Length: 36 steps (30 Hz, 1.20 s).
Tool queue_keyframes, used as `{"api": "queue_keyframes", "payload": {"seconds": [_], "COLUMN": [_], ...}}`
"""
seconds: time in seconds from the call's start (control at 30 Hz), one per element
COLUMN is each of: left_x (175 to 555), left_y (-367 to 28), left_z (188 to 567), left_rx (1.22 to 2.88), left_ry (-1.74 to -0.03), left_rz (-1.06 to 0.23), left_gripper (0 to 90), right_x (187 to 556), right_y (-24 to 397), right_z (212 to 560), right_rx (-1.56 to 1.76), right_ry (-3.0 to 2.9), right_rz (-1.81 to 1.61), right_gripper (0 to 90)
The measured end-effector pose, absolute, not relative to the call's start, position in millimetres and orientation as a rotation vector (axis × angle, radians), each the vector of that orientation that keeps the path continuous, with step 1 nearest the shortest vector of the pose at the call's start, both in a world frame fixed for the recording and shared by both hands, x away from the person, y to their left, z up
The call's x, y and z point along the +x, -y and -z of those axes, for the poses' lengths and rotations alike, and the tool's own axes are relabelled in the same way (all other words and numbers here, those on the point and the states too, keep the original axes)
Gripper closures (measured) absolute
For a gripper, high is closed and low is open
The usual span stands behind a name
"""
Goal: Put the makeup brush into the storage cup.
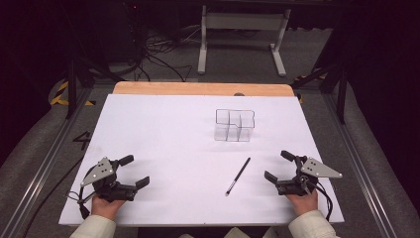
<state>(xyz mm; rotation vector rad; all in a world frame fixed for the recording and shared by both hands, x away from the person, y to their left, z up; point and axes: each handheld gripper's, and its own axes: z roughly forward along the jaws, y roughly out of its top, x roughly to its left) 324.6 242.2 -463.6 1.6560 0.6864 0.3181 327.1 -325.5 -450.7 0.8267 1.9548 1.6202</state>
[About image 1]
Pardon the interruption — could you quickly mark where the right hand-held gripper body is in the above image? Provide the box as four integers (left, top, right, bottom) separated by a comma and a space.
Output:
275, 155, 344, 197

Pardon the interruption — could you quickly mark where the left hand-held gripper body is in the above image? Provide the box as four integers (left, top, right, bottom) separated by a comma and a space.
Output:
79, 157, 138, 203

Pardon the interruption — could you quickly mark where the person's left hand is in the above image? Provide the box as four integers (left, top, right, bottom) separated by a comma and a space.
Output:
90, 192, 129, 222

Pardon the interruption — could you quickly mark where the person's right hand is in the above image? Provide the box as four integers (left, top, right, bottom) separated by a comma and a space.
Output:
284, 189, 320, 218

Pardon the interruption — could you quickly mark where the black pen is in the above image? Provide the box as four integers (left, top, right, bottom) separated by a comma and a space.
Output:
225, 157, 252, 197

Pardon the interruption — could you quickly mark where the white table sheet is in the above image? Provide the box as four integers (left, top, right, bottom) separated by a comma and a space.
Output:
57, 93, 346, 228

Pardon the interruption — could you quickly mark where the clear acrylic organizer box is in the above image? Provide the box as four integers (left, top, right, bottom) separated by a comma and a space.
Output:
213, 108, 257, 144

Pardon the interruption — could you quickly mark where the black tripod stand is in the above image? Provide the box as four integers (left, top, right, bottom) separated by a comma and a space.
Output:
289, 63, 349, 125
63, 55, 127, 121

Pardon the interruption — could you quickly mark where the yellow black floor tape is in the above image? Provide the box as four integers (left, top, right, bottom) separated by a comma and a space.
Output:
49, 80, 97, 107

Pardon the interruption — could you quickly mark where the white metal stand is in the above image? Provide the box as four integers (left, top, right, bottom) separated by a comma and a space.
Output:
196, 4, 292, 77

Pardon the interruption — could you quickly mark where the left hand-held gripper cable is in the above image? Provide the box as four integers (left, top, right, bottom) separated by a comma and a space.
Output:
66, 183, 100, 220

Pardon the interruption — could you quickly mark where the hand-held gripper cable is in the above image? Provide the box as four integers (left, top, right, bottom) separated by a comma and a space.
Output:
307, 179, 334, 223
66, 183, 100, 220

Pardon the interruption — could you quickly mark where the right hand-held gripper cable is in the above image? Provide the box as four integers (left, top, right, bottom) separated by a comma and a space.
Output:
307, 179, 334, 223

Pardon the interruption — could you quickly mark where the aluminium floor rail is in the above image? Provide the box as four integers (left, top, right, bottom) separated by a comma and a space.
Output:
321, 92, 399, 238
0, 86, 96, 238

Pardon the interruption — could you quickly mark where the long black floor cable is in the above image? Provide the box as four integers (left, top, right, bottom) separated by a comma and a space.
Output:
21, 156, 85, 238

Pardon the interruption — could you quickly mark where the bundle of black floor cables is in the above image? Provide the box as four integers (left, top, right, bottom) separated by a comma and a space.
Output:
133, 24, 204, 83

